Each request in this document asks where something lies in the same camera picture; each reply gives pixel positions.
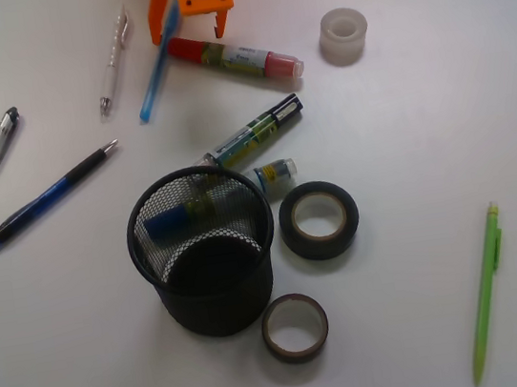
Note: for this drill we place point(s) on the red whiteboard marker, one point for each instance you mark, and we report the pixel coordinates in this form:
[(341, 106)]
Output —
[(259, 63)]

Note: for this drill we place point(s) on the black whiteboard marker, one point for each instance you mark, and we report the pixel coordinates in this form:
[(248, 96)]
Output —
[(252, 135)]

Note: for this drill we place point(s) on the blue whiteboard marker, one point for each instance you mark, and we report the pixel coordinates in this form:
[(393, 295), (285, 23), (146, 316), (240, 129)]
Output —
[(270, 178)]

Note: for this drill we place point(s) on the white clear pen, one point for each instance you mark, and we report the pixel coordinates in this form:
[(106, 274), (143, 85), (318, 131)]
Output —
[(111, 70)]

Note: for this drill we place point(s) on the light blue pen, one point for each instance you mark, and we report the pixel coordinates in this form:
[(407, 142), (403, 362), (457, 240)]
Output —
[(172, 23)]

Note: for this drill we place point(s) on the black mesh pen holder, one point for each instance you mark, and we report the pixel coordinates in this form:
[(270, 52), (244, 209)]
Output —
[(214, 277)]

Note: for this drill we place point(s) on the blue black ballpoint pen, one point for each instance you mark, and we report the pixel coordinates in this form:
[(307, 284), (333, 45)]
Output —
[(20, 220)]

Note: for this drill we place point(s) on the clear tape roll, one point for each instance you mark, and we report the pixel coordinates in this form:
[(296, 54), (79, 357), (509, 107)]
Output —
[(342, 36)]

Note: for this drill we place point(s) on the black electrical tape roll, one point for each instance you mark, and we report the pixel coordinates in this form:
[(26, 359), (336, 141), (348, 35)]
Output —
[(318, 220)]

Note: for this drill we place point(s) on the brown tape roll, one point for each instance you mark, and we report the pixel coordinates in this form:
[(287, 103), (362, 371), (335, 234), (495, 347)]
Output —
[(295, 328)]

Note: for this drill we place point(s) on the green mechanical pencil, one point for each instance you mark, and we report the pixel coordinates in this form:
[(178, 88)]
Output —
[(490, 263)]

